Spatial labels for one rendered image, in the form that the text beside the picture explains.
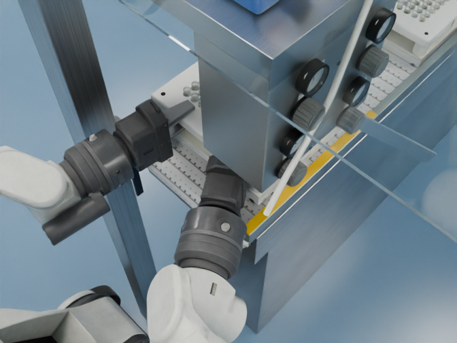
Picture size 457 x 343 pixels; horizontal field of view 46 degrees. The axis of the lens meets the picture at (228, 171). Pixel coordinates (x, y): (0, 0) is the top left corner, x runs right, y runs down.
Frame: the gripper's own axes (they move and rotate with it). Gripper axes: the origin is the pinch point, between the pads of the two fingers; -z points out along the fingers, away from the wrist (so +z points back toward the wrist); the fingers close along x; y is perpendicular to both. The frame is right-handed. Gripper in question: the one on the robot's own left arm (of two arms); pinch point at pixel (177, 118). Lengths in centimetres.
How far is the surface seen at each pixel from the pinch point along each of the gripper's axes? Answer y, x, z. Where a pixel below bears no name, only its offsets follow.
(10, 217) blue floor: -68, 94, 33
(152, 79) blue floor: -93, 96, -41
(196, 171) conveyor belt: 3.9, 10.8, 0.0
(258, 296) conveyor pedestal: 14, 65, -8
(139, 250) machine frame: -7.0, 46.8, 11.3
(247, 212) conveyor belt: 15.8, 10.8, -2.0
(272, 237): 19.7, 16.8, -4.5
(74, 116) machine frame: -8.0, -3.2, 13.4
